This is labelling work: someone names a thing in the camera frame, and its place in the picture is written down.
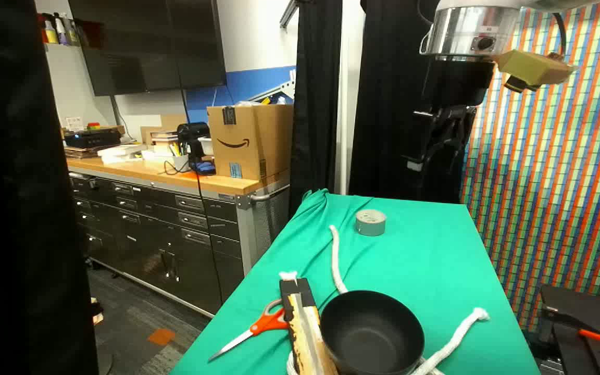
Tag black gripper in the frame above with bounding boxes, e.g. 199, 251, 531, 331
404, 55, 495, 204

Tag grey duct tape roll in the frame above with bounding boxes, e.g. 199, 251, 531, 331
353, 207, 389, 238

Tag black bowl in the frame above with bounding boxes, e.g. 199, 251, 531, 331
319, 289, 427, 375

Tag black curtain behind robot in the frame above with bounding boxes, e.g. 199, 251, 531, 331
347, 0, 488, 205

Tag multicoloured patterned backdrop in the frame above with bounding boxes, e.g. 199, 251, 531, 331
461, 0, 600, 337

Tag green table cloth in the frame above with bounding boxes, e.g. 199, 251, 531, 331
170, 187, 542, 375

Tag narrow black curtain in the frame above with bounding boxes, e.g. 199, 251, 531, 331
287, 0, 345, 213

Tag brown cardboard shipping box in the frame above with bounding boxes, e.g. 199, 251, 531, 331
207, 102, 296, 189

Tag wooden block with black strip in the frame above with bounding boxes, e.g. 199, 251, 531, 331
278, 276, 340, 375

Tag black side table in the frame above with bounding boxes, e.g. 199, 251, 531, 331
537, 283, 600, 375

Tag black device on workbench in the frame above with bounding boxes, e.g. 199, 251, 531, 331
175, 121, 217, 176

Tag small tan cardboard box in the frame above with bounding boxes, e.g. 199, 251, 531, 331
138, 114, 189, 148

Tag dark workbench with wooden top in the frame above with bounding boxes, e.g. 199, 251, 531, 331
64, 156, 292, 319

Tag white tray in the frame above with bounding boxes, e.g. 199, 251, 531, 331
96, 141, 150, 169

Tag black toolbox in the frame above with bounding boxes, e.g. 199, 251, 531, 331
63, 124, 125, 149

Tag bottles on shelf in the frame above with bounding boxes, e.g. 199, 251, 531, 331
36, 9, 84, 48

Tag wide black curtain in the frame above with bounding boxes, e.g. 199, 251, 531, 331
0, 0, 103, 375

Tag olive wrist camera box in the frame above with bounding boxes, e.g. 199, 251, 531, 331
495, 48, 575, 93

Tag white rope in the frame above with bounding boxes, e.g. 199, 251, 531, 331
278, 223, 491, 375

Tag orange handled tool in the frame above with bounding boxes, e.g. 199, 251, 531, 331
542, 306, 600, 343

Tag orange handled scissors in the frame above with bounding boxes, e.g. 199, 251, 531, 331
207, 297, 292, 365

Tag black wall monitor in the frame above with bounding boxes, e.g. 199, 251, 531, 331
66, 0, 230, 98

